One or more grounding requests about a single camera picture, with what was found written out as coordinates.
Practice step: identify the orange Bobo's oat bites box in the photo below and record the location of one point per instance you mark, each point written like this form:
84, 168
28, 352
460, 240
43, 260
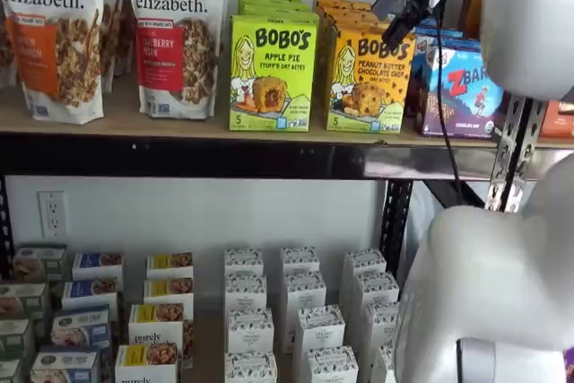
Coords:
345, 20
336, 0
343, 8
372, 100

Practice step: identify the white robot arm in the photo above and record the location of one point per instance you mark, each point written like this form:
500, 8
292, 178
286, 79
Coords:
493, 275

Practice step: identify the purple blue Zbar box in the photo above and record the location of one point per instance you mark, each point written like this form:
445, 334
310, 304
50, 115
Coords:
471, 105
450, 33

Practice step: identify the green Bobo's apple pie box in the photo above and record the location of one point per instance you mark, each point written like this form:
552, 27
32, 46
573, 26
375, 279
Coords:
278, 10
273, 78
273, 2

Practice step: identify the black shelf side brace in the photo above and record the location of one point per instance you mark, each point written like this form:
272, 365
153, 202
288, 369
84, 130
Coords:
439, 188

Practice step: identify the silver perforated shelf upright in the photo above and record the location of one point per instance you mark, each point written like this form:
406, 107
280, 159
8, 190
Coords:
511, 154

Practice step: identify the orange red snack box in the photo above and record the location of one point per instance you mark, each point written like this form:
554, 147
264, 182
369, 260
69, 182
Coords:
558, 125

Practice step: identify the black perforated shelf upright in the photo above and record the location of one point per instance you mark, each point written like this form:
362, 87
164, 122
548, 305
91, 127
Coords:
4, 230
398, 230

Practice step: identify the white floral print box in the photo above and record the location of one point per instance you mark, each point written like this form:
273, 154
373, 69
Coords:
250, 333
383, 365
364, 262
244, 262
318, 329
246, 293
299, 262
305, 293
376, 289
250, 369
332, 367
383, 324

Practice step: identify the black horizontal shelf beam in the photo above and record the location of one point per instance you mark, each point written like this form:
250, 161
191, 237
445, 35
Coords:
179, 156

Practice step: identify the light wooden shelf board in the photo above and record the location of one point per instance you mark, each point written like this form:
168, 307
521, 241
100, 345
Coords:
121, 118

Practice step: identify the yellow label granola box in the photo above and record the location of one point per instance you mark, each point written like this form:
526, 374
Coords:
145, 362
168, 291
154, 327
170, 264

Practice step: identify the blue label granola box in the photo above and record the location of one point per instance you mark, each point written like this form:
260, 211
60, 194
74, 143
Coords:
89, 293
80, 327
96, 264
65, 367

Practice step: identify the red label granola bag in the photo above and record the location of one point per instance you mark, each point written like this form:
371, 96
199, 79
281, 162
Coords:
175, 64

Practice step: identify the white granola bag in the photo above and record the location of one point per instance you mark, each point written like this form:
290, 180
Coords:
5, 55
110, 42

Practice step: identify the orange label granola bag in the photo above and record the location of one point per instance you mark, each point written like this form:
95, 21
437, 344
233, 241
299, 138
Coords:
54, 64

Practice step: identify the white patterned boxes group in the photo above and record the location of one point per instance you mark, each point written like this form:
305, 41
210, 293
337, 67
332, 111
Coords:
207, 342

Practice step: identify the white wall power outlet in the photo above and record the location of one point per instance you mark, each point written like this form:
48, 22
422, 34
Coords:
52, 213

